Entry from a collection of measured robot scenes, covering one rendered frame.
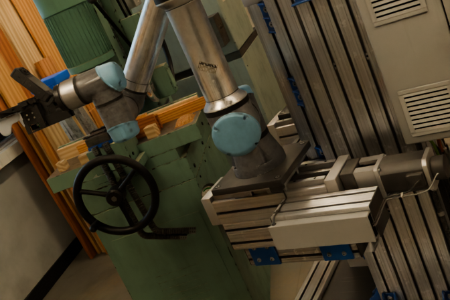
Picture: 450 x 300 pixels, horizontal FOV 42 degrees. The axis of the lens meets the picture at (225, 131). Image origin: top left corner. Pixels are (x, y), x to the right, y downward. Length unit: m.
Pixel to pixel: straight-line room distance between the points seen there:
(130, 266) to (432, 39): 1.40
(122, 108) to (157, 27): 0.23
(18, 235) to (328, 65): 2.51
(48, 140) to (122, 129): 2.21
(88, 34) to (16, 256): 1.82
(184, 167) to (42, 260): 1.87
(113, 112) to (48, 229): 2.49
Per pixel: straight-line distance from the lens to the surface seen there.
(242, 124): 1.38
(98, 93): 1.44
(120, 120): 1.45
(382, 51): 1.48
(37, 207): 3.85
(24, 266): 3.66
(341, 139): 1.66
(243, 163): 1.57
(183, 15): 1.36
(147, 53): 1.53
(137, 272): 2.31
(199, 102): 2.15
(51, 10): 2.13
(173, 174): 2.09
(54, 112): 1.50
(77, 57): 2.13
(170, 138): 2.04
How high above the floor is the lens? 1.38
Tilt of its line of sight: 16 degrees down
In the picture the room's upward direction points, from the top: 24 degrees counter-clockwise
